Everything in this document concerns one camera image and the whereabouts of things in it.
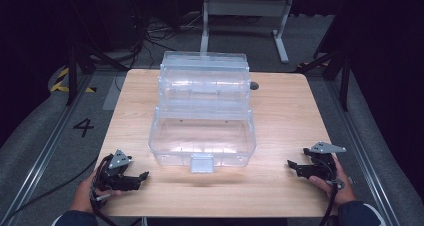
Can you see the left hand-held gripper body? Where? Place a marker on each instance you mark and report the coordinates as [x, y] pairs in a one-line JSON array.
[[111, 174]]

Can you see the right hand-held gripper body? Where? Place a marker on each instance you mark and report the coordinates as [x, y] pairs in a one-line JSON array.
[[321, 161]]

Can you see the clear plastic storage box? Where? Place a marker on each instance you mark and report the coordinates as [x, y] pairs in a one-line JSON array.
[[203, 112]]

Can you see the person's left hand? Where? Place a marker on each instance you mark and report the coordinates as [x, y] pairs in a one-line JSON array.
[[85, 194]]

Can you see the person's right hand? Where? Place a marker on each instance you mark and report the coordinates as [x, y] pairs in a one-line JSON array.
[[343, 189]]

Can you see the black tripod stand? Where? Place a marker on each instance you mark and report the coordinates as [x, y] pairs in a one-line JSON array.
[[336, 62], [85, 57]]

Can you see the yellow black floor tape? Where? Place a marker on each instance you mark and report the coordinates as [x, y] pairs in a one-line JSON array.
[[61, 82]]

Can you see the metal floor rail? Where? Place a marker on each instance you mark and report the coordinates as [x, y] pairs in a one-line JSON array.
[[43, 149], [363, 142]]

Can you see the white metal desk frame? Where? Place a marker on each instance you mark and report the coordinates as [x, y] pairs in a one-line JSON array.
[[246, 9]]

